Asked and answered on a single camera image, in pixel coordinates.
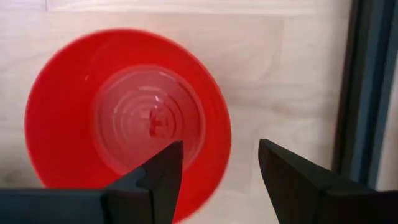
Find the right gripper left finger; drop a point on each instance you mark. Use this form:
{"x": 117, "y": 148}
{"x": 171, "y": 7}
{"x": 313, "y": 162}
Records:
{"x": 149, "y": 193}

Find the black aluminium table frame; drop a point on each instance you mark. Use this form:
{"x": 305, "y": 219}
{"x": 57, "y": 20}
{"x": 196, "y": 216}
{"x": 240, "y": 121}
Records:
{"x": 363, "y": 93}

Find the red plastic mini bowl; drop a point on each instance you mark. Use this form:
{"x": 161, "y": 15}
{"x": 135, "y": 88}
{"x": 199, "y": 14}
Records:
{"x": 68, "y": 124}

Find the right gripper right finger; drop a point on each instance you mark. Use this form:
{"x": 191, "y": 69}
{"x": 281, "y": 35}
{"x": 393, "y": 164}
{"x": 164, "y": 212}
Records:
{"x": 298, "y": 193}

